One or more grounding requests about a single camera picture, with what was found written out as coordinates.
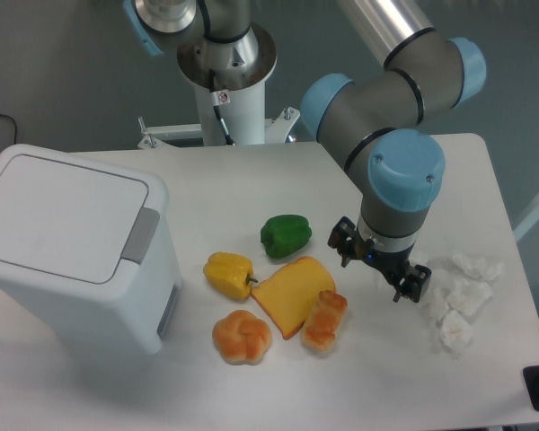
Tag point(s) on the orange toast slice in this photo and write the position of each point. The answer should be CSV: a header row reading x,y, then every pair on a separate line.
x,y
289,294

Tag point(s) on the green bell pepper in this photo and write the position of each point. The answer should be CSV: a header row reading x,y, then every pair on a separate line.
x,y
283,235

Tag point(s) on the crumpled white tissue bottom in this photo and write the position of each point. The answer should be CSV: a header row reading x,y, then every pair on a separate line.
x,y
452,334

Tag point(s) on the round knotted bread roll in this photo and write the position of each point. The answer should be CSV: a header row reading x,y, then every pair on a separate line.
x,y
241,338

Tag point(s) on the rectangular braided pastry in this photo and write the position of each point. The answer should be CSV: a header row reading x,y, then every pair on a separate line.
x,y
319,330

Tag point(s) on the crumpled white tissue middle left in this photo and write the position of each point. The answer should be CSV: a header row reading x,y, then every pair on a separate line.
x,y
434,305

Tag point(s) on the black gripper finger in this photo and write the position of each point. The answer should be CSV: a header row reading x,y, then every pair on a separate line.
x,y
413,284
341,239

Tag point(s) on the crumpled white tissue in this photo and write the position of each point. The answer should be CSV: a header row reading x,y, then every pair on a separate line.
x,y
452,334
434,305
467,296
479,267
417,257

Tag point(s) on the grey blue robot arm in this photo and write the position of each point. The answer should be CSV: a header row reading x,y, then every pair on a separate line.
x,y
370,130

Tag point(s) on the crumpled white tissue centre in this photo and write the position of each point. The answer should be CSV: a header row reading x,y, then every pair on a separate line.
x,y
467,296

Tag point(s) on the yellow bell pepper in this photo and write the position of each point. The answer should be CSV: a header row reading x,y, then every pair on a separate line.
x,y
230,274

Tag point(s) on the white pedestal base frame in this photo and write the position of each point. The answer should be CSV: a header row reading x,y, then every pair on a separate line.
x,y
275,131

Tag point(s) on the crumpled white tissue top right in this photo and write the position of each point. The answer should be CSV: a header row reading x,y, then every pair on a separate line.
x,y
479,267

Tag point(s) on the white push-button trash can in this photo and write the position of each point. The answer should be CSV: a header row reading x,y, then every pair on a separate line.
x,y
85,246

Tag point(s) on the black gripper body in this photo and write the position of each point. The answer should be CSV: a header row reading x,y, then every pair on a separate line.
x,y
393,265

